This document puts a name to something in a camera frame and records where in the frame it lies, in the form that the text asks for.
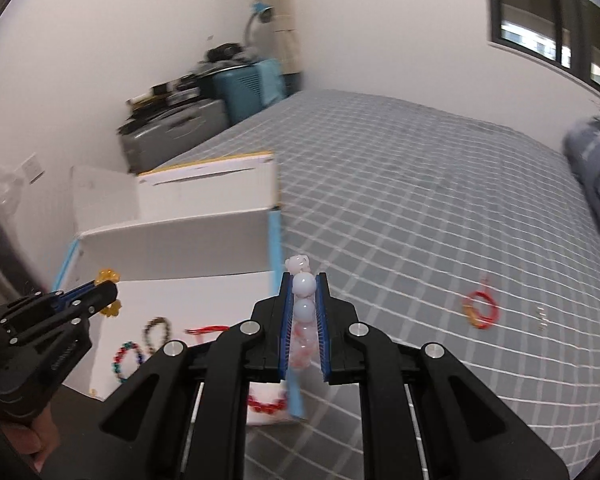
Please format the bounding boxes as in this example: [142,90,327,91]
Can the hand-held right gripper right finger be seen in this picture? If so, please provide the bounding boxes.
[316,272,571,480]

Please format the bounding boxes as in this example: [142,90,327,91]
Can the blue cardboard box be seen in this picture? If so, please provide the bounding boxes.
[52,150,308,428]

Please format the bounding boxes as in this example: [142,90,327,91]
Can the dark framed window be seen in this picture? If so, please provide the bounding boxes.
[485,0,600,106]

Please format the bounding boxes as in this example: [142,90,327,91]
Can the dark clutter pile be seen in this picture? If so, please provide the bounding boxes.
[197,42,261,78]

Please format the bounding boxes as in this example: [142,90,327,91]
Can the folded blue patterned quilt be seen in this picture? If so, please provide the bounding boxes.
[562,107,600,281]

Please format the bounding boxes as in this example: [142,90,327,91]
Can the beige curtain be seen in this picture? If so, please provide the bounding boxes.
[247,0,306,96]

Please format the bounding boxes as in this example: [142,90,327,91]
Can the red bead bracelet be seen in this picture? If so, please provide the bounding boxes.
[246,392,288,416]

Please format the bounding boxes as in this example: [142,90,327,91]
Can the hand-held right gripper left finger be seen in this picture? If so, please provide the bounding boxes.
[100,272,293,480]

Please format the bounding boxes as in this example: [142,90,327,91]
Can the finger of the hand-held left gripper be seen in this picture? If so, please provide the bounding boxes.
[60,281,120,331]
[52,280,103,307]

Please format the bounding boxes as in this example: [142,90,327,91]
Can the pale pink bead bracelet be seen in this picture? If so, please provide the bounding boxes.
[285,255,317,376]

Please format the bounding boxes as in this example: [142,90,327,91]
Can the blue desk lamp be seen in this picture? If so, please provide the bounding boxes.
[242,2,276,53]

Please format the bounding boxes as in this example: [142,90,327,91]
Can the teal suitcase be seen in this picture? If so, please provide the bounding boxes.
[212,57,288,126]

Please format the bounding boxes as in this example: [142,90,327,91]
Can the small red cord bracelet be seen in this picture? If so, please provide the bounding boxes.
[461,290,501,331]

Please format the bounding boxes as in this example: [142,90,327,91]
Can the pile of dark small items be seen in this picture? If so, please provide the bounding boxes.
[125,75,203,111]

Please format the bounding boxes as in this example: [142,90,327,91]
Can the brown wooden bead bracelet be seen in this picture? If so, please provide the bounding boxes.
[144,316,173,353]

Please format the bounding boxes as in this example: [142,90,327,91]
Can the person's left hand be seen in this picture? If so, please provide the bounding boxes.
[0,405,62,472]

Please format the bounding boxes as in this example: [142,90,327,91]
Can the large red cord bracelet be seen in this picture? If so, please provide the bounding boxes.
[184,325,231,346]

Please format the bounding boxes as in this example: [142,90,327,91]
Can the multicolour bead bracelet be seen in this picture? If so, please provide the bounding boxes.
[111,341,146,383]

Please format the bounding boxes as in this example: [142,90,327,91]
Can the grey suitcase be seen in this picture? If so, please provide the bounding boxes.
[117,97,231,176]

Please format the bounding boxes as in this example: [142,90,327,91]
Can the white wall socket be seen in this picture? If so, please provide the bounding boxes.
[22,157,46,183]

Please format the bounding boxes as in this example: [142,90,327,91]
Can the yellow bead bracelet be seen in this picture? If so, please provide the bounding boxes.
[96,268,123,318]

